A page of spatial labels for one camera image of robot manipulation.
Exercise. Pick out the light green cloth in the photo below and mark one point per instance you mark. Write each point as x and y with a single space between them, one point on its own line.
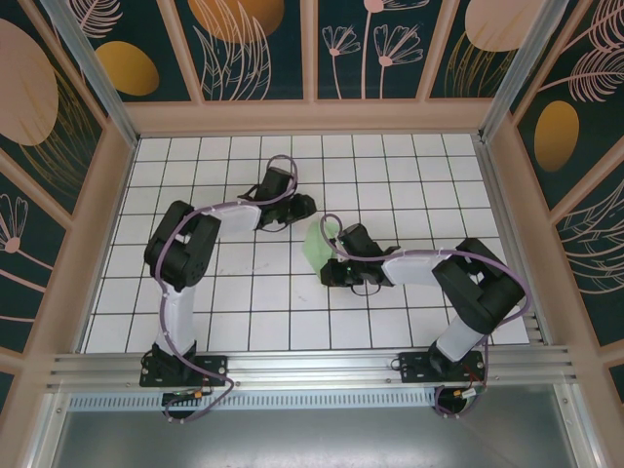
317 248

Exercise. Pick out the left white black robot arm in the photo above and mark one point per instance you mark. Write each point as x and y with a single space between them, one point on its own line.
239 219

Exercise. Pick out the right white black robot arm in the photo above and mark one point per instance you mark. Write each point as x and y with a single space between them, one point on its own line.
414 268

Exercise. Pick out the grey metal shelf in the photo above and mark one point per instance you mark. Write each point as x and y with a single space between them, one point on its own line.
312 439

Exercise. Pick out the yellow power connector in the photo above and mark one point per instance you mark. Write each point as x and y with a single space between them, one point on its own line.
197 393
459 393

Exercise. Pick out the long aluminium mounting rail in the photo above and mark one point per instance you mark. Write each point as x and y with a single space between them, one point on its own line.
312 368

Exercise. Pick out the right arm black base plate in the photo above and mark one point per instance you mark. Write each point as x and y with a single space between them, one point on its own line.
414 368

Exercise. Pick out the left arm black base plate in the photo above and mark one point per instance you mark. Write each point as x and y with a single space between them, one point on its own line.
214 368

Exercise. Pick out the aluminium side rail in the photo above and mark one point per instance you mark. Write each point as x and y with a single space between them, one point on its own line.
507 195

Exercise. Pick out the left aluminium corner post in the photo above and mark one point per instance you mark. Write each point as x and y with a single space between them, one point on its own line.
97 83

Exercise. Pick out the aluminium corner post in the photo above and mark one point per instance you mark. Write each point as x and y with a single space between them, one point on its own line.
517 73
97 83

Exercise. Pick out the right aluminium corner post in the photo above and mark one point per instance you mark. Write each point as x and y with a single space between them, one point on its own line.
517 73

